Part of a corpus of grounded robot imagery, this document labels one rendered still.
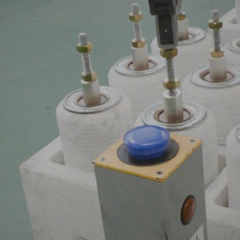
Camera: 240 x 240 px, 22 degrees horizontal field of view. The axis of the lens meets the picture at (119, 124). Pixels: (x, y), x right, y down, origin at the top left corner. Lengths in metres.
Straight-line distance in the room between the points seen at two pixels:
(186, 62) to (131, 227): 0.44
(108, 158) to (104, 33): 1.28
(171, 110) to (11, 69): 0.97
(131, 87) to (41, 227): 0.22
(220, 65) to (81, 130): 0.19
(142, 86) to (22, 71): 0.81
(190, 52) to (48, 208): 0.31
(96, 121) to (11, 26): 1.27
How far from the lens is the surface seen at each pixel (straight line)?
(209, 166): 0.74
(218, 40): 0.81
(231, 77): 0.83
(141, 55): 0.87
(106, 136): 0.77
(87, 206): 0.78
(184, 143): 0.55
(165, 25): 0.67
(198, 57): 0.95
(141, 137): 0.53
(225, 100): 0.79
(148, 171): 0.51
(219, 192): 0.72
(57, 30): 1.89
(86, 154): 0.78
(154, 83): 0.85
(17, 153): 1.24
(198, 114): 0.73
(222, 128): 0.81
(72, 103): 0.79
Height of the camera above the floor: 0.58
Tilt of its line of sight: 27 degrees down
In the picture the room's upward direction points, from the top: 7 degrees counter-clockwise
